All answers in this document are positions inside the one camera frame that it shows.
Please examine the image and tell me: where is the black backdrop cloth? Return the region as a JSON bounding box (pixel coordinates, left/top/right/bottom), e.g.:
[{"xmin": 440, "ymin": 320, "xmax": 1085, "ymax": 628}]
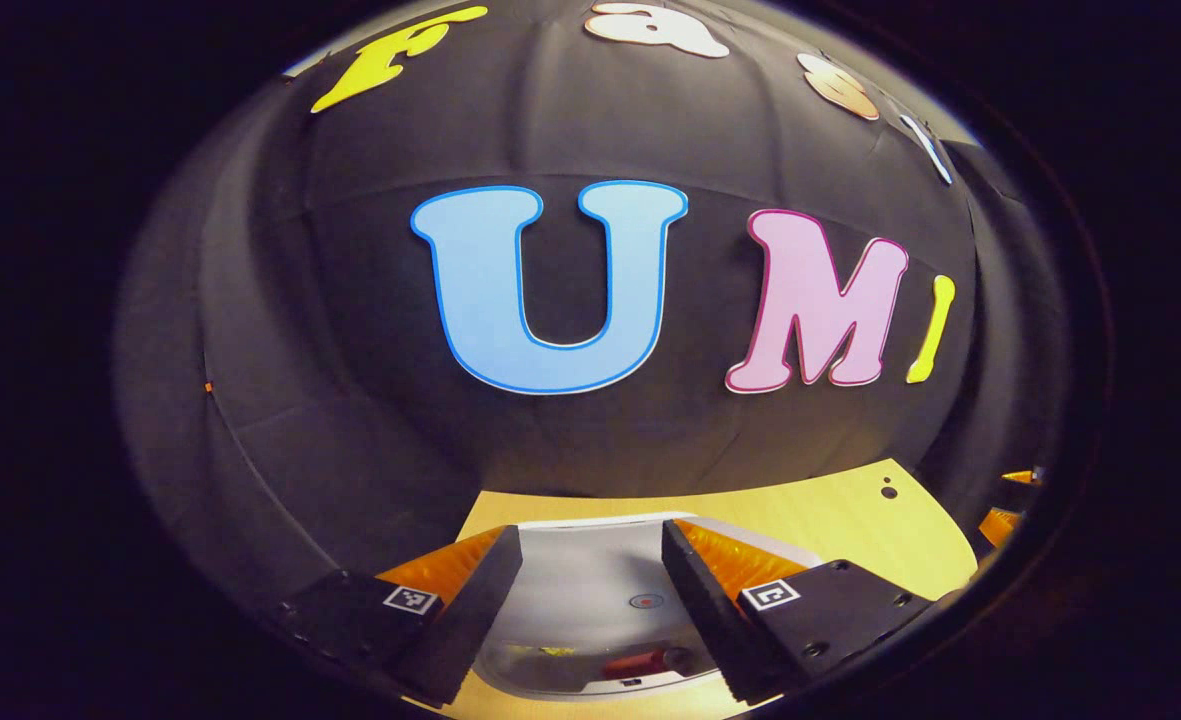
[{"xmin": 115, "ymin": 0, "xmax": 1073, "ymax": 623}]

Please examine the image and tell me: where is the white desktop garbage bin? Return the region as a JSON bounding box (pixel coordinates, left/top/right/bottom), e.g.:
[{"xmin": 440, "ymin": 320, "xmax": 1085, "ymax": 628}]
[{"xmin": 470, "ymin": 512, "xmax": 823, "ymax": 700}]

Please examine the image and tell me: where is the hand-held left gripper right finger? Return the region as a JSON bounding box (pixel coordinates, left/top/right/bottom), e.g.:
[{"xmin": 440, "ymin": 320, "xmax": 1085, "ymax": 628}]
[{"xmin": 661, "ymin": 519, "xmax": 938, "ymax": 704}]

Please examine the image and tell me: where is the wooden desktop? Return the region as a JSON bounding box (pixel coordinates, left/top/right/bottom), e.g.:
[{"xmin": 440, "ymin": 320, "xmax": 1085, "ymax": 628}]
[{"xmin": 405, "ymin": 458, "xmax": 981, "ymax": 720}]

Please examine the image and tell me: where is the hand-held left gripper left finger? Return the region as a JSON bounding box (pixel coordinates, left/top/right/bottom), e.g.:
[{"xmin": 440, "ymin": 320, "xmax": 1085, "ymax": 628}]
[{"xmin": 272, "ymin": 526, "xmax": 525, "ymax": 707}]

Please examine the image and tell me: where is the red pop can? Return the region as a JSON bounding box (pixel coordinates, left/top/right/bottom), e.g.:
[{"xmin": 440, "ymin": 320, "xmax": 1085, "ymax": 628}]
[{"xmin": 600, "ymin": 647, "xmax": 697, "ymax": 681}]

